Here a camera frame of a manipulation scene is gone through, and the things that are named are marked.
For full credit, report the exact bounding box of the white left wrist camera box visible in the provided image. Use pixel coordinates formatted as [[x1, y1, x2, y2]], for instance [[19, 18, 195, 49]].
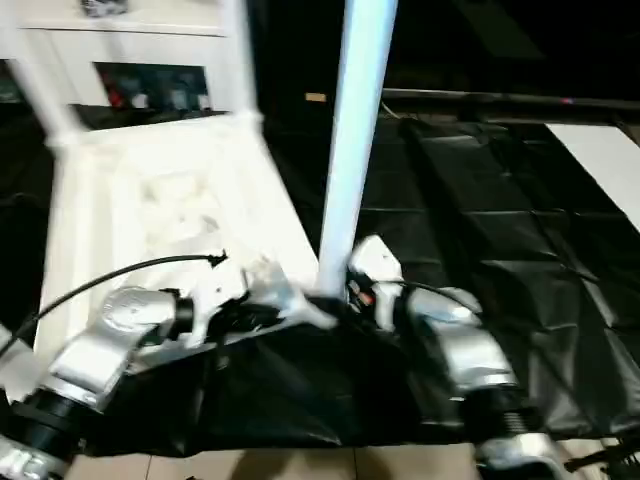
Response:
[[180, 255, 253, 346]]

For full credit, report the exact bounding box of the white glass-door cabinet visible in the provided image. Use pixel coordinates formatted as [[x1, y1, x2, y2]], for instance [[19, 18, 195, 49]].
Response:
[[0, 0, 251, 113]]

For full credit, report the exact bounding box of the crumpled grey object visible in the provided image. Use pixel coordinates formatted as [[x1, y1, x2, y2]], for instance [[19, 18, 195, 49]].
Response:
[[80, 0, 131, 19]]

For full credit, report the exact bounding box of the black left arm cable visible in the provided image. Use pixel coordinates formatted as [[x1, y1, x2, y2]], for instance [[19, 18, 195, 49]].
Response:
[[0, 252, 229, 361]]

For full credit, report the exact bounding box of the black plastic mat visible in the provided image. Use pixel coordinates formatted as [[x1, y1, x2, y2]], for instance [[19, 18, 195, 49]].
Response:
[[0, 100, 640, 446]]

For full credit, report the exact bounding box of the white plastic table top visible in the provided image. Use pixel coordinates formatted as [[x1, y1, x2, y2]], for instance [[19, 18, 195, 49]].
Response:
[[5, 112, 341, 401]]

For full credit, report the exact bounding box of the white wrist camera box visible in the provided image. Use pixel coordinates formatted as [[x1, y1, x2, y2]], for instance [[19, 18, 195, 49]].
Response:
[[180, 255, 253, 346], [348, 236, 406, 331]]

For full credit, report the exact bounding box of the white flat board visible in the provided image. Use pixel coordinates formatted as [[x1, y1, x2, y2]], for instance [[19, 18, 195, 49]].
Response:
[[545, 122, 640, 236]]

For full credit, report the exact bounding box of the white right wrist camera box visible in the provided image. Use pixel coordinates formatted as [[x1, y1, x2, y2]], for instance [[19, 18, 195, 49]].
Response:
[[348, 236, 406, 331]]

